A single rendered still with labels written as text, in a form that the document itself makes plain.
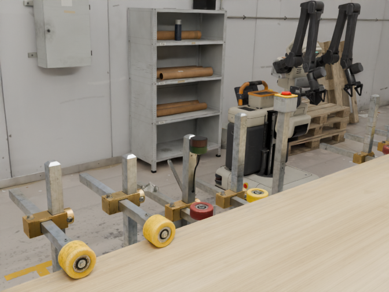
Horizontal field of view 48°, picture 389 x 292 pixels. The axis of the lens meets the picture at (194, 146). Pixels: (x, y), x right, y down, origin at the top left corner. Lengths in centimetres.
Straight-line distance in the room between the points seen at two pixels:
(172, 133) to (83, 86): 120
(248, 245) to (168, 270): 26
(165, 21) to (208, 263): 365
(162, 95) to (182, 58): 46
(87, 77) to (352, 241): 327
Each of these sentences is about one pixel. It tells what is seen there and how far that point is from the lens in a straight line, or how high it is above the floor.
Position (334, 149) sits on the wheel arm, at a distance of 260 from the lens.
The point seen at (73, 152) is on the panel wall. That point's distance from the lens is 433.
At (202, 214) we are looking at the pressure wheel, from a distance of 147.
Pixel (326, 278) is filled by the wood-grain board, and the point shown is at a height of 90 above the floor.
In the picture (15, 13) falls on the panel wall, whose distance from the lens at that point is 396.
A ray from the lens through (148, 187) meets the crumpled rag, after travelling 174.
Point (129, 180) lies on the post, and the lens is 141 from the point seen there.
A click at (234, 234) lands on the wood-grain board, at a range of 135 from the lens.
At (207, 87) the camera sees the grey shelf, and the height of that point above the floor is 73.
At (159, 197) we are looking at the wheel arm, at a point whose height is 86.
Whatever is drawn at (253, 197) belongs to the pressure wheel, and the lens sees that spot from 161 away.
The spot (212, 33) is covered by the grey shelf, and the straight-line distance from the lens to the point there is 474.
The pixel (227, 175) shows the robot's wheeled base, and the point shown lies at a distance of 359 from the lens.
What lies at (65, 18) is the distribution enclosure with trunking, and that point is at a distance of 386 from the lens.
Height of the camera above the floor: 155
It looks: 17 degrees down
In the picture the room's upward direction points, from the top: 2 degrees clockwise
